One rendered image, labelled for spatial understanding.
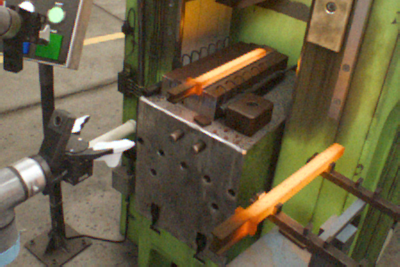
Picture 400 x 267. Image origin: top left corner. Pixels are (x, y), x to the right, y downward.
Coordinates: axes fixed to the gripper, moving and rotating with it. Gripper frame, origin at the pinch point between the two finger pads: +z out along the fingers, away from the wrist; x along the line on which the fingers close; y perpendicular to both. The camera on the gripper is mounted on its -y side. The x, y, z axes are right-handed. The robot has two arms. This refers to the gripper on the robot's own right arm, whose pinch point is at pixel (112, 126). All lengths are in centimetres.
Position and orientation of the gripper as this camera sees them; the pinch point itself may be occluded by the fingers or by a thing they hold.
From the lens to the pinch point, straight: 108.0
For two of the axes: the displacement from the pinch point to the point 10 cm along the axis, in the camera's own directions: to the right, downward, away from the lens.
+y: -1.5, 8.8, 4.5
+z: 5.4, -3.1, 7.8
